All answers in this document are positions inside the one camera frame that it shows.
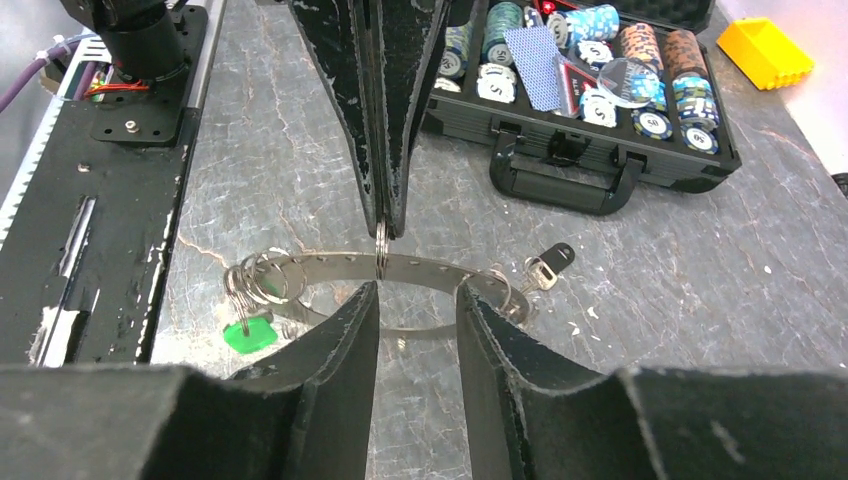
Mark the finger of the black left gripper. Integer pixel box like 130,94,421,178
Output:
367,1,451,239
289,0,378,236

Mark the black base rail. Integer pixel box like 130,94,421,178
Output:
1,1,223,367

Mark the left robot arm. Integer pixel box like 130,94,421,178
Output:
1,1,450,241

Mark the key with black tag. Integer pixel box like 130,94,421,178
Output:
520,242,576,294

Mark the green key tag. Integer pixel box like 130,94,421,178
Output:
223,316,278,354

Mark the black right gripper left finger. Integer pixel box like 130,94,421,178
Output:
1,282,380,479

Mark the yellow toy block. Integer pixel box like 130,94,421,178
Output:
716,17,815,91

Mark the black poker chip case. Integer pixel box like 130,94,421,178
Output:
424,1,741,216

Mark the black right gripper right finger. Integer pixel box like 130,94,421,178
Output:
456,286,847,479

